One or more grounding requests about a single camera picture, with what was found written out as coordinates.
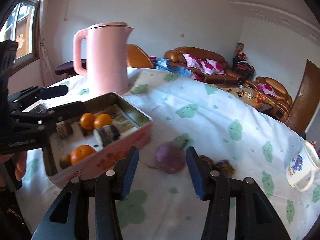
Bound small orange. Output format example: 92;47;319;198
80;113;95;131

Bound pink electric kettle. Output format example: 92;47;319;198
73;22;133;95

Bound brown leather long sofa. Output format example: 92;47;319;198
164;47;244;85

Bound person's left hand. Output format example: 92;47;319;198
0;151;27;182

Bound wooden coffee table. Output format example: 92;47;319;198
217;85;274;113

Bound stacked dark chairs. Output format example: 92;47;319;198
232;50;255;80

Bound brown leather armchair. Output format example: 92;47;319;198
244;76;293;122

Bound purple round turnip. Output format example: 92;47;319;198
153;139;189;174

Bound window with frame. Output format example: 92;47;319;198
1;0;40;68

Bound orange wooden chair back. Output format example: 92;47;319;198
126;44;154;68

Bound blue clothing pile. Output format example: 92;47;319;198
151;57;193;78

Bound dark purple round stool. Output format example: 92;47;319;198
55;61;77;78

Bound large orange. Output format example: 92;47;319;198
70;145;96;165

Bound pink metal tin box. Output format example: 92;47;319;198
42;93;152;188

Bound sugarcane piece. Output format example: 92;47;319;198
93;125;120;147
56;120;73;138

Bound white mug blue print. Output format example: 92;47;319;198
285;140;319;192

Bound white cloud-print tablecloth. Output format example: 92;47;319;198
16;67;320;240

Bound brown wooden door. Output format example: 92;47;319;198
285;60;319;135

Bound brown-yellow passion fruit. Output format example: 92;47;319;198
59;154;72;170

